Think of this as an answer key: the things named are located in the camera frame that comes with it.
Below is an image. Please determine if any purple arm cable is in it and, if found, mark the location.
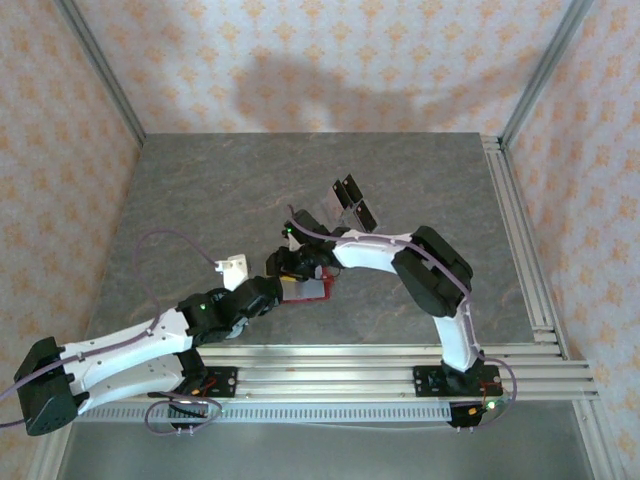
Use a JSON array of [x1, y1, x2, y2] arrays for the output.
[[0, 227, 224, 437], [285, 202, 519, 432]]

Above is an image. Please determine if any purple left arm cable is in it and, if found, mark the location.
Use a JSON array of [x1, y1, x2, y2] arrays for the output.
[[0, 227, 224, 437]]

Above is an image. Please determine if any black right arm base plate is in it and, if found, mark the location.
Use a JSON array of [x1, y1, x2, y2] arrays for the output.
[[412, 363, 502, 400]]

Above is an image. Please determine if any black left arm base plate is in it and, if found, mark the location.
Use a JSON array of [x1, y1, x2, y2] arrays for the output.
[[167, 366, 239, 401]]

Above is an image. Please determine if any slotted grey cable duct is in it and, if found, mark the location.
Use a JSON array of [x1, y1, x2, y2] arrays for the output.
[[78, 399, 454, 427]]

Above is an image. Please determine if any aluminium side rail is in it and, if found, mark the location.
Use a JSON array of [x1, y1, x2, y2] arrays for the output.
[[480, 133, 571, 347]]

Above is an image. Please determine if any aluminium front rail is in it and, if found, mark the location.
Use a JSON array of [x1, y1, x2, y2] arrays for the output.
[[197, 342, 601, 402]]

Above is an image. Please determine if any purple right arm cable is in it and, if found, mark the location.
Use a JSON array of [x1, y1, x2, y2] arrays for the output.
[[285, 202, 519, 432]]

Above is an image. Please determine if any aluminium frame post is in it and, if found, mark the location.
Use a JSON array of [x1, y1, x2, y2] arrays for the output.
[[53, 0, 147, 147], [498, 0, 597, 147]]

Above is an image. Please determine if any red leather card holder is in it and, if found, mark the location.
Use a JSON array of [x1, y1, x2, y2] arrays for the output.
[[279, 267, 335, 305]]

